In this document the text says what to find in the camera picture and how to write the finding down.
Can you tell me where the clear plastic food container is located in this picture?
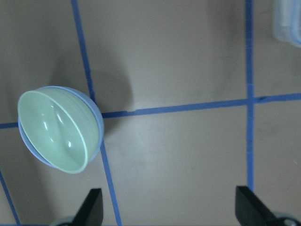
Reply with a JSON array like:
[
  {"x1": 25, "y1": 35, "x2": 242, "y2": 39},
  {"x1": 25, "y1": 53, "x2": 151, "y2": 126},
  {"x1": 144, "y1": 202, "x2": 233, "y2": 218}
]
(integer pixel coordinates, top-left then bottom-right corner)
[{"x1": 273, "y1": 0, "x2": 301, "y2": 48}]

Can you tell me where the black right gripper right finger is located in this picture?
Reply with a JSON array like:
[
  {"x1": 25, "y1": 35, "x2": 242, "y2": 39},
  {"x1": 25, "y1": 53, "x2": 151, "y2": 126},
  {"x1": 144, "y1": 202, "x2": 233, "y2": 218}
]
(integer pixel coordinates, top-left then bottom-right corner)
[{"x1": 235, "y1": 186, "x2": 277, "y2": 226}]

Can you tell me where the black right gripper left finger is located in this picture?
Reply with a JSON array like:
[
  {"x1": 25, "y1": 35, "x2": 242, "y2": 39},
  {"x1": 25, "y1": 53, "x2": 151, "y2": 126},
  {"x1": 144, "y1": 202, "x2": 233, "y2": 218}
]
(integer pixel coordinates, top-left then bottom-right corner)
[{"x1": 71, "y1": 188, "x2": 103, "y2": 226}]

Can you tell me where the blue bowl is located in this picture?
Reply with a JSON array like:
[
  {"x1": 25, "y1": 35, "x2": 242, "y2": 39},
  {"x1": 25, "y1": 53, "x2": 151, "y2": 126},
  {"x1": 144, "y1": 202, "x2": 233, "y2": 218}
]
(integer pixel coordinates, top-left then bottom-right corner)
[{"x1": 17, "y1": 85, "x2": 105, "y2": 170}]

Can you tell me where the green bowl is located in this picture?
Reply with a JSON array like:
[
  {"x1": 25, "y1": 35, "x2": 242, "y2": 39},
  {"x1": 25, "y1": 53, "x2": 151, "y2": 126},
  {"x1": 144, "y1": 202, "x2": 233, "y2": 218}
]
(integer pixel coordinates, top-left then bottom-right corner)
[{"x1": 17, "y1": 89, "x2": 100, "y2": 175}]

